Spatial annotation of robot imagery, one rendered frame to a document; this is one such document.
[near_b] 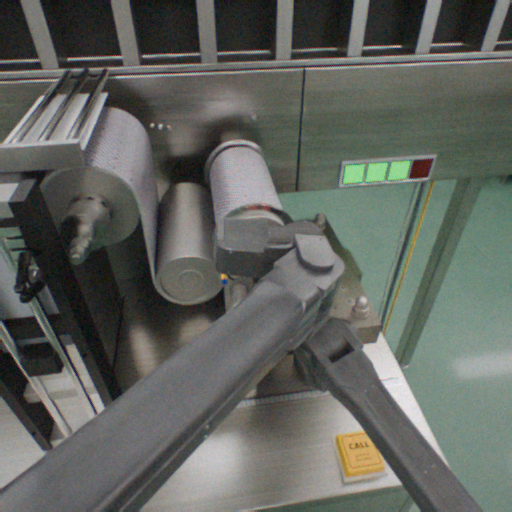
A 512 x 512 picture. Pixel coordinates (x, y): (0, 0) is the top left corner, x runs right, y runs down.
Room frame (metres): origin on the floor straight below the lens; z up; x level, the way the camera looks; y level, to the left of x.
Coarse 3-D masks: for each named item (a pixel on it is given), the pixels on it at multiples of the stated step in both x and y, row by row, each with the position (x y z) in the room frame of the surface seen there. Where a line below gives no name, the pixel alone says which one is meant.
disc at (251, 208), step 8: (240, 208) 0.54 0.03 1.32; (248, 208) 0.54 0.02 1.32; (256, 208) 0.54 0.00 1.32; (264, 208) 0.54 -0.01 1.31; (272, 208) 0.54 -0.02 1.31; (280, 208) 0.55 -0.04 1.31; (224, 216) 0.53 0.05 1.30; (232, 216) 0.53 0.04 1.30; (240, 216) 0.54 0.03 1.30; (280, 216) 0.55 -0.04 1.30; (288, 216) 0.55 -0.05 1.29
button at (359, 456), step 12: (360, 432) 0.36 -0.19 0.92; (348, 444) 0.34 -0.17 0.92; (360, 444) 0.34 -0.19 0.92; (372, 444) 0.34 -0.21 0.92; (348, 456) 0.32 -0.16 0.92; (360, 456) 0.32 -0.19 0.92; (372, 456) 0.32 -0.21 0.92; (348, 468) 0.30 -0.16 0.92; (360, 468) 0.30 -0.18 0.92; (372, 468) 0.30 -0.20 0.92; (384, 468) 0.30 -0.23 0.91
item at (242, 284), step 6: (234, 276) 0.50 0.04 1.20; (240, 276) 0.50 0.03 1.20; (228, 282) 0.50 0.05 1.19; (234, 282) 0.50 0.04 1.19; (240, 282) 0.50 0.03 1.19; (246, 282) 0.50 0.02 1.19; (228, 288) 0.49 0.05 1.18; (234, 288) 0.49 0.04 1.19; (240, 288) 0.48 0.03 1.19; (246, 288) 0.49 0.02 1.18; (228, 294) 0.49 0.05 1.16; (234, 294) 0.47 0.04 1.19; (228, 300) 0.49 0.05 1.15; (228, 306) 0.49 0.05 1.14; (252, 390) 0.47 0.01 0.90
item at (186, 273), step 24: (168, 192) 0.75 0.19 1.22; (192, 192) 0.73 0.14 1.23; (168, 216) 0.65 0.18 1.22; (192, 216) 0.64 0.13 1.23; (168, 240) 0.57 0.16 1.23; (192, 240) 0.56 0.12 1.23; (168, 264) 0.51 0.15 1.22; (192, 264) 0.52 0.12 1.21; (168, 288) 0.52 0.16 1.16; (192, 288) 0.52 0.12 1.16; (216, 288) 0.52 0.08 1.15
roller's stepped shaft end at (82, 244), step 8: (80, 224) 0.45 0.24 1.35; (72, 232) 0.43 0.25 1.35; (80, 232) 0.43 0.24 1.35; (88, 232) 0.43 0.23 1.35; (72, 240) 0.42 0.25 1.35; (80, 240) 0.42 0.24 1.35; (88, 240) 0.42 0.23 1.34; (72, 248) 0.40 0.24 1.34; (80, 248) 0.40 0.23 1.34; (88, 248) 0.41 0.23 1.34; (72, 256) 0.39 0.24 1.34; (80, 256) 0.39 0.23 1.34
